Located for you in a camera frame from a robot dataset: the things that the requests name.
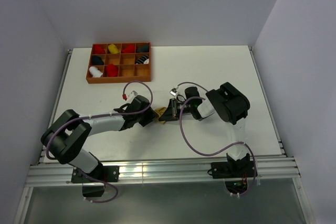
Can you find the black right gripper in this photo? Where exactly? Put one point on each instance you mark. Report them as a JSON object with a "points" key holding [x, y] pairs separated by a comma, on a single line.
{"points": [[172, 112]]}

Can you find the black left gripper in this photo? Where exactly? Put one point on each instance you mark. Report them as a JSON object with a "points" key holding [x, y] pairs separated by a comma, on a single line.
{"points": [[150, 115]]}

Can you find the beige sock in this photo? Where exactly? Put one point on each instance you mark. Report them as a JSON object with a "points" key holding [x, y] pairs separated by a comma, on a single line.
{"points": [[160, 111]]}

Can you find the dark navy rolled sock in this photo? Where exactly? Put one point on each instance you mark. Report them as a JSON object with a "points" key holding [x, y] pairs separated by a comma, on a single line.
{"points": [[96, 61]]}

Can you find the yellow rolled sock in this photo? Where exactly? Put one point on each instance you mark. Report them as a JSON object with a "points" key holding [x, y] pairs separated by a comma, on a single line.
{"points": [[113, 49]]}

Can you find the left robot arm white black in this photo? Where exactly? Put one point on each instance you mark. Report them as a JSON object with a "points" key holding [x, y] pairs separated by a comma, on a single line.
{"points": [[66, 136]]}

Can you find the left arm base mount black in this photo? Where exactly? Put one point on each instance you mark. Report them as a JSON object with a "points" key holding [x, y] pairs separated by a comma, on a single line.
{"points": [[96, 183]]}

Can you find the red rolled sock left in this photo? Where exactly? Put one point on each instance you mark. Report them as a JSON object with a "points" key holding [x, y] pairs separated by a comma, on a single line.
{"points": [[97, 49]]}

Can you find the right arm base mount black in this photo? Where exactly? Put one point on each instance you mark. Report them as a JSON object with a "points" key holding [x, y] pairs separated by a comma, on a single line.
{"points": [[241, 171]]}

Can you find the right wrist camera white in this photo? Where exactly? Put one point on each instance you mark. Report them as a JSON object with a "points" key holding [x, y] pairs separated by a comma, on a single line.
{"points": [[174, 92]]}

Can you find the red rolled sock middle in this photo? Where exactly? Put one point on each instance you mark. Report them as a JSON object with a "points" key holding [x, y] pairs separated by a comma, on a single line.
{"points": [[127, 49]]}

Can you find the red rolled sock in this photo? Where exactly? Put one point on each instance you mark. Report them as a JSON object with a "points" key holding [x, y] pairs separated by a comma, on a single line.
{"points": [[127, 49], [97, 49]]}

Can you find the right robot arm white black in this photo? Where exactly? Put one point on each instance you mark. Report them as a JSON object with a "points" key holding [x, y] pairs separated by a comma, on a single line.
{"points": [[230, 105]]}

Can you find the black white striped rolled sock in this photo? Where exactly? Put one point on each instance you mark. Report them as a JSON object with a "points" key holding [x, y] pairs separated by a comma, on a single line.
{"points": [[145, 59]]}

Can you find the dark teal rolled sock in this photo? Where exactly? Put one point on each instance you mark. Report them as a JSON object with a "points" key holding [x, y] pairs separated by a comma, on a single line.
{"points": [[143, 49]]}

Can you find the wooden compartment tray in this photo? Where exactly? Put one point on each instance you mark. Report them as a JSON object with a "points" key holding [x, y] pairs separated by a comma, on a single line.
{"points": [[128, 70]]}

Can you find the red santa sock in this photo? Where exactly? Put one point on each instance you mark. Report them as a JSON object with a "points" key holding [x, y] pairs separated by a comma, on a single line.
{"points": [[112, 70]]}

